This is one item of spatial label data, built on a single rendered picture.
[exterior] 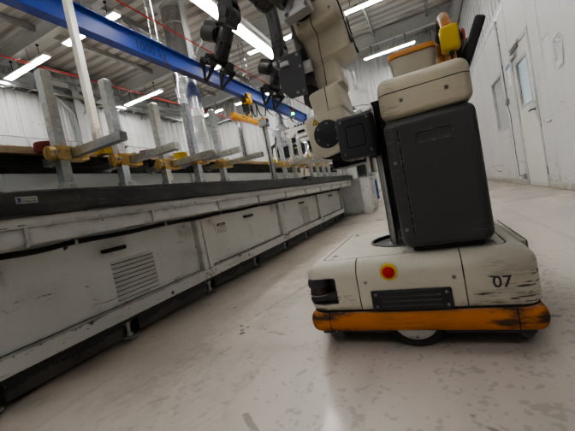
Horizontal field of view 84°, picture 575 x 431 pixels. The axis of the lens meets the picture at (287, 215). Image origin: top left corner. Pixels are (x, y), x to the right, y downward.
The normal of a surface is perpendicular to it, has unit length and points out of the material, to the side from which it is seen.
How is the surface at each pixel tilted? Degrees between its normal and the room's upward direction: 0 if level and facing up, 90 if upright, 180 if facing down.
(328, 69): 90
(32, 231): 90
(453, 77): 90
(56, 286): 90
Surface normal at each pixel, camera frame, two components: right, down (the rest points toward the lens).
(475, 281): -0.39, 0.12
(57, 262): 0.90, -0.15
